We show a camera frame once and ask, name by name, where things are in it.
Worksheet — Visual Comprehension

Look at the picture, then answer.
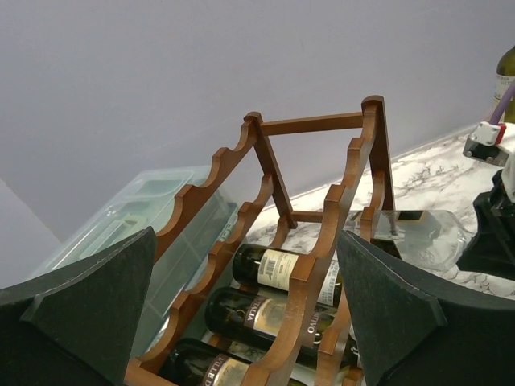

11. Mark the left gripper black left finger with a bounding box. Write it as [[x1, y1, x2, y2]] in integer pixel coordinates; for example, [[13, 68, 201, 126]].
[[1, 227, 157, 385]]

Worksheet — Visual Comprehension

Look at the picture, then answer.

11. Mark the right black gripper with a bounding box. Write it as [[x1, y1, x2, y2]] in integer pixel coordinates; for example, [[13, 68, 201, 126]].
[[457, 171, 514, 280]]

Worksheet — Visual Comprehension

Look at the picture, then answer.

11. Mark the green bottle white neck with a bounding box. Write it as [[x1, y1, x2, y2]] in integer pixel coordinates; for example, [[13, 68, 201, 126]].
[[493, 47, 514, 123]]

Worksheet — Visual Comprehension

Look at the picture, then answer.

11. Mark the green bottle silver cap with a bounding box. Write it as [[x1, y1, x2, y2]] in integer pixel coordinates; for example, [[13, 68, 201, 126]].
[[158, 338, 252, 386]]

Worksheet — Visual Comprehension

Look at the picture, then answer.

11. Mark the translucent green plastic storage box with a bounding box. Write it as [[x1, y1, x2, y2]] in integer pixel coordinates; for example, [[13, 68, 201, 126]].
[[27, 168, 258, 359]]

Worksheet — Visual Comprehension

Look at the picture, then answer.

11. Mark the green bottle grey label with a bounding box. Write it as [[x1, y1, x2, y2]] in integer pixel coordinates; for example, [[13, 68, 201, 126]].
[[204, 287, 336, 363]]

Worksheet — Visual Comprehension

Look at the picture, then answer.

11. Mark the brown wooden wine rack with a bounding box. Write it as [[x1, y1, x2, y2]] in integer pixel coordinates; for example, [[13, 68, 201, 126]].
[[125, 96, 394, 385]]

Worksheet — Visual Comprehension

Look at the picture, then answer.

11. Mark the clear square glass bottle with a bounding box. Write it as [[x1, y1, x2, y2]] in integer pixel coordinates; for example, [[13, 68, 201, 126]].
[[345, 208, 476, 271]]

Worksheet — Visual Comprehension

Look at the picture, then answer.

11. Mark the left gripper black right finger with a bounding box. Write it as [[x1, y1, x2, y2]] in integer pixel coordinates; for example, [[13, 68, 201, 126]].
[[337, 230, 514, 385]]

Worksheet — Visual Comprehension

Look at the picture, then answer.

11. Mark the green bottle cream label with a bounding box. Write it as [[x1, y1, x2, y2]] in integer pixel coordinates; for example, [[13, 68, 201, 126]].
[[233, 244, 343, 307]]

